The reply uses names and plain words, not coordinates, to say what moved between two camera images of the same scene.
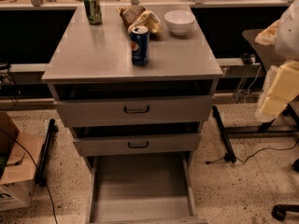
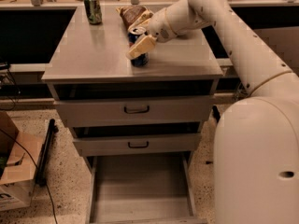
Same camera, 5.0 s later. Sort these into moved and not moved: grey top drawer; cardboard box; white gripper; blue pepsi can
Moved: white gripper
Not moved: cardboard box; blue pepsi can; grey top drawer
